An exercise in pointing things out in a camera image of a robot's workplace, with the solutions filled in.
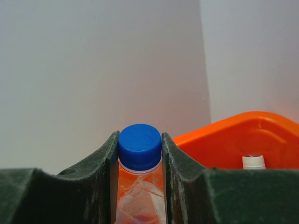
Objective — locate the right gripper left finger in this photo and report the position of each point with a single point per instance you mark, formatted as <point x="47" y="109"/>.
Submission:
<point x="85" y="193"/>

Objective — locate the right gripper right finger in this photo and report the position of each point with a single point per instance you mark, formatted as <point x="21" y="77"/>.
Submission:
<point x="195" y="194"/>

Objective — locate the small blue label bottle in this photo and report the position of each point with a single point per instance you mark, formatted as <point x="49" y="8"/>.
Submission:
<point x="253" y="162"/>

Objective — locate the orange plastic bin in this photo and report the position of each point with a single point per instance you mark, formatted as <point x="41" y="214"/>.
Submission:
<point x="223" y="144"/>

